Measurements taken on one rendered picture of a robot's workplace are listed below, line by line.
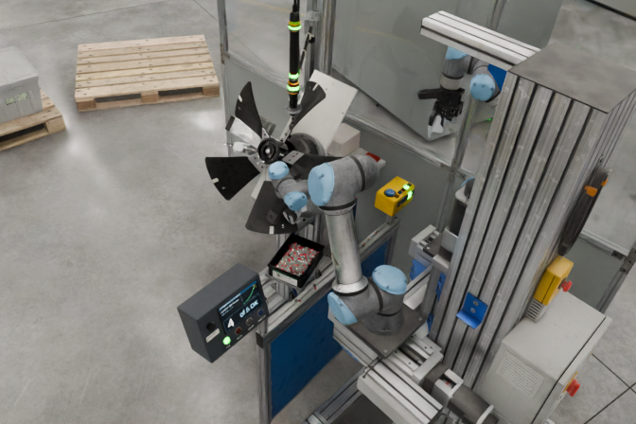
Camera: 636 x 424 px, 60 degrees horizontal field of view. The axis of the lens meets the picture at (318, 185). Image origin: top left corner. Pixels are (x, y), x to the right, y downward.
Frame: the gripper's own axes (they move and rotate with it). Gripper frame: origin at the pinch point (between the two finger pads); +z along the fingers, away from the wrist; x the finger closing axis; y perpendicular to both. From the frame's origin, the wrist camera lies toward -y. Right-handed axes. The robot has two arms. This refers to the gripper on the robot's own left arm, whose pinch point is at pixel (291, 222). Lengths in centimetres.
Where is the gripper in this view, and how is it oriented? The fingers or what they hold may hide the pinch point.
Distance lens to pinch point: 232.4
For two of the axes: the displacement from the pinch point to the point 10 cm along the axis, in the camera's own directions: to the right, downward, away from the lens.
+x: -7.5, -4.6, 4.8
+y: 6.5, -6.7, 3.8
